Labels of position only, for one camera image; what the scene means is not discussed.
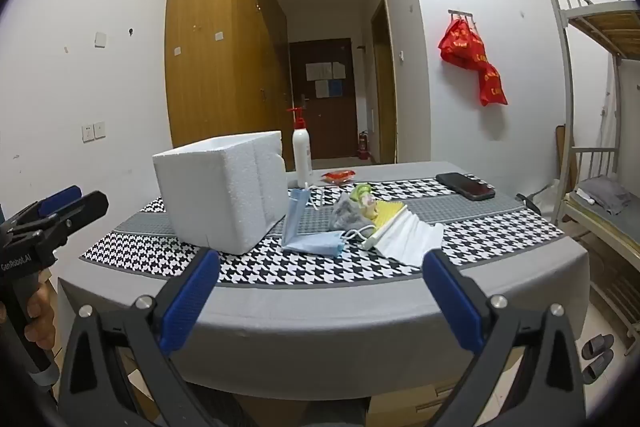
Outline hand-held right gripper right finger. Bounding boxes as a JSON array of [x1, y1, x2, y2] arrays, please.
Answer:
[[421, 249, 586, 427]]

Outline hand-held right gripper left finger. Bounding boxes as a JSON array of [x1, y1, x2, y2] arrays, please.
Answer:
[[57, 248, 221, 427]]

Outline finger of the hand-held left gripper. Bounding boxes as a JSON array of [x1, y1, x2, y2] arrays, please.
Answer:
[[37, 185, 84, 216], [50, 191, 110, 233]]

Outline white foam box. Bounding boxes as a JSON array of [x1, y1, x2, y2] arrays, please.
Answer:
[[152, 131, 289, 255]]

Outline blue white plastic packet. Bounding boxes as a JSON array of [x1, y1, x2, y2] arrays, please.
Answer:
[[281, 187, 314, 248]]

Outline blue face mask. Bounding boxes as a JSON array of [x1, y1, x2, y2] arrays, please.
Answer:
[[282, 231, 347, 256]]

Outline grey sock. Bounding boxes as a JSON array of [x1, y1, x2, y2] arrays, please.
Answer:
[[327, 193, 373, 233]]

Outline green yellow packet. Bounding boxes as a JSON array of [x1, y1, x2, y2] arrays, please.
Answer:
[[348, 184, 378, 215]]

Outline person's left hand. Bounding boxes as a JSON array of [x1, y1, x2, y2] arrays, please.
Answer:
[[25, 279, 59, 361]]

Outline grey houndstooth table cloth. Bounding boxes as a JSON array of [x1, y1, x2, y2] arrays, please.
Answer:
[[57, 161, 591, 395]]

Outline cardboard box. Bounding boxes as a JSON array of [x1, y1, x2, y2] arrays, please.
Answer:
[[370, 379, 476, 427]]

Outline black smartphone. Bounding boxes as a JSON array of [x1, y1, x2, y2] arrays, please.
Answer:
[[435, 172, 497, 201]]

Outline black clip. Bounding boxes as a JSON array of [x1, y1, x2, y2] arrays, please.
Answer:
[[515, 193, 543, 215]]

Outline grey slipper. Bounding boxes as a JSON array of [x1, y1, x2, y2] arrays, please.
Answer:
[[581, 349, 615, 383], [581, 333, 615, 358]]

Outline wooden board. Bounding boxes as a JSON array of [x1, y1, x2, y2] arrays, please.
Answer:
[[554, 124, 578, 223]]

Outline white pump bottle red top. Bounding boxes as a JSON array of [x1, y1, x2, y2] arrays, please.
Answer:
[[286, 105, 314, 188]]

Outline grey folded clothes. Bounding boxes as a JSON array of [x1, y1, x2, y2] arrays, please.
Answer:
[[575, 175, 633, 215]]

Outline wooden wardrobe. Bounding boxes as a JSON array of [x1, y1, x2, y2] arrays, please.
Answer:
[[165, 0, 293, 172]]

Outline dark brown door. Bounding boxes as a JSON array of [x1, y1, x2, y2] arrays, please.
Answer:
[[289, 38, 358, 161]]

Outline red bag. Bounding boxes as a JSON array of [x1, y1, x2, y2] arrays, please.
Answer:
[[438, 18, 508, 108]]

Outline large white paper notice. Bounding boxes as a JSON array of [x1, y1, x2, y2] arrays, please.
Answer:
[[305, 62, 333, 82]]

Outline metal bunk bed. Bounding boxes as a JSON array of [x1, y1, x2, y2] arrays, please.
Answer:
[[537, 0, 640, 343]]

